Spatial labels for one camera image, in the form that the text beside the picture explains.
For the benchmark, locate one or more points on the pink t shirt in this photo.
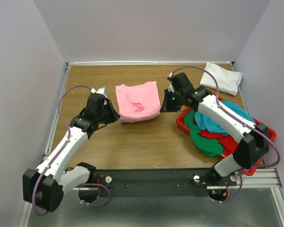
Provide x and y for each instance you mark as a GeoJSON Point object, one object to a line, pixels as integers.
{"type": "Point", "coordinates": [138, 103]}

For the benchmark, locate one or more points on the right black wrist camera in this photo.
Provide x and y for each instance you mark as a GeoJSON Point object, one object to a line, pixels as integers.
{"type": "Point", "coordinates": [179, 81]}

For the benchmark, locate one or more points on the folded white t shirt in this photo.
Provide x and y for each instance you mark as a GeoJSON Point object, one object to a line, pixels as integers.
{"type": "Point", "coordinates": [228, 81]}

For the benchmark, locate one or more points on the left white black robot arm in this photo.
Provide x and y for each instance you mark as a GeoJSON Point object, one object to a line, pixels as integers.
{"type": "Point", "coordinates": [45, 186]}

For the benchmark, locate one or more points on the green t shirt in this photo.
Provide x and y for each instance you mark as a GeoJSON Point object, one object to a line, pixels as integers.
{"type": "Point", "coordinates": [209, 147]}

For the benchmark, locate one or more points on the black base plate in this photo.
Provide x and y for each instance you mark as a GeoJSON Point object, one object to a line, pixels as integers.
{"type": "Point", "coordinates": [123, 183]}

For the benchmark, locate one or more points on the blue t shirt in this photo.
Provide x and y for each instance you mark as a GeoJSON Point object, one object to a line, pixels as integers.
{"type": "Point", "coordinates": [241, 129]}

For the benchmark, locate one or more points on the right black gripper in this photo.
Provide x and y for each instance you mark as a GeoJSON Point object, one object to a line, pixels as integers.
{"type": "Point", "coordinates": [166, 107]}

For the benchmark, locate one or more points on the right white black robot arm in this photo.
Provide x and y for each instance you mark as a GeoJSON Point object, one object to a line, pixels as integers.
{"type": "Point", "coordinates": [251, 138]}

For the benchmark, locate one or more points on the red plastic bin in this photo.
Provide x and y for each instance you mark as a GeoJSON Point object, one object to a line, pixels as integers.
{"type": "Point", "coordinates": [261, 134]}

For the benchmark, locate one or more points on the red t shirt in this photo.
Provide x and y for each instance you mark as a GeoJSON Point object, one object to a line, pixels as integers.
{"type": "Point", "coordinates": [227, 142]}

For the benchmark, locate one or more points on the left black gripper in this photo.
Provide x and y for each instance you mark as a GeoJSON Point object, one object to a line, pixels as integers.
{"type": "Point", "coordinates": [114, 115]}

